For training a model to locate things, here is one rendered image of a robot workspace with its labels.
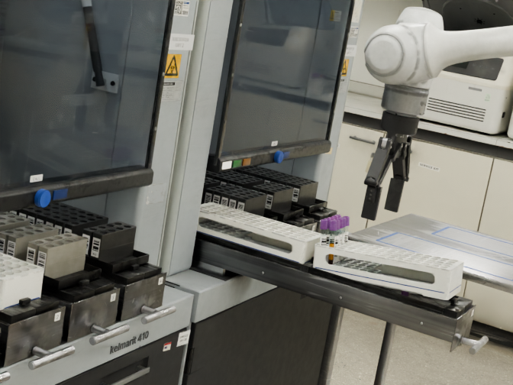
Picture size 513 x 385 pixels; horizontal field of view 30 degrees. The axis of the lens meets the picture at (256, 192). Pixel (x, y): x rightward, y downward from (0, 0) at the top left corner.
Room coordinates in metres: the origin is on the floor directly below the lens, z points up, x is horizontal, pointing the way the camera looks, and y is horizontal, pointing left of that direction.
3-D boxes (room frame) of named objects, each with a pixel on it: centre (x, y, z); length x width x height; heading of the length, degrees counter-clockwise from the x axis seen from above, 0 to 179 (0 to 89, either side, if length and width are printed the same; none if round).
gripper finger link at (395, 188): (2.00, -0.29, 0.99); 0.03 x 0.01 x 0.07; 64
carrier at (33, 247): (1.63, 0.34, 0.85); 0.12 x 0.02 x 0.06; 154
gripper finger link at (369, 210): (1.88, -0.23, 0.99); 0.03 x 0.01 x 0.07; 64
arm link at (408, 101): (1.94, -0.26, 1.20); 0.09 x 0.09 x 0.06
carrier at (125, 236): (1.75, 0.25, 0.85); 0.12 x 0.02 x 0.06; 154
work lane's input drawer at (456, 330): (1.99, -0.17, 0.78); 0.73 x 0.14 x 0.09; 64
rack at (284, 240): (2.07, -0.01, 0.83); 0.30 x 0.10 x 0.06; 64
